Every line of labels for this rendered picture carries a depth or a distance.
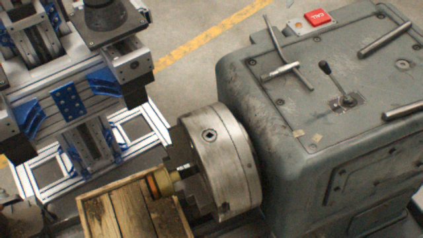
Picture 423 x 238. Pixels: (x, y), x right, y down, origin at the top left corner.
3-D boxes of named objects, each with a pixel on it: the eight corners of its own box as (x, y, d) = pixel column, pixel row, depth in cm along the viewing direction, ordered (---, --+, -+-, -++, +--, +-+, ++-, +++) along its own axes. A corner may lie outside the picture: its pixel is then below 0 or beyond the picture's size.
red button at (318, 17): (320, 12, 130) (320, 6, 128) (330, 24, 126) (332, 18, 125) (303, 18, 129) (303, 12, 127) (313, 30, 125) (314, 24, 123)
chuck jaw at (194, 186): (209, 166, 114) (227, 199, 106) (212, 178, 118) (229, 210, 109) (171, 182, 112) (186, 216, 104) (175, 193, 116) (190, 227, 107)
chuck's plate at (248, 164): (216, 137, 141) (213, 79, 115) (258, 220, 125) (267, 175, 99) (207, 141, 141) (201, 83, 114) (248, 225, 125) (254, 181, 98)
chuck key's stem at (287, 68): (262, 84, 112) (300, 69, 114) (263, 79, 110) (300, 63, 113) (258, 79, 113) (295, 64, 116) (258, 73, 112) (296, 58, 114)
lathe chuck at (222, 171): (207, 141, 141) (201, 83, 114) (248, 225, 125) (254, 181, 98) (182, 151, 139) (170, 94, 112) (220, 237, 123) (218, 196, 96)
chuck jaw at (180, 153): (201, 153, 120) (188, 114, 117) (205, 157, 115) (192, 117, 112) (164, 167, 118) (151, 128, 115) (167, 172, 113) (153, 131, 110)
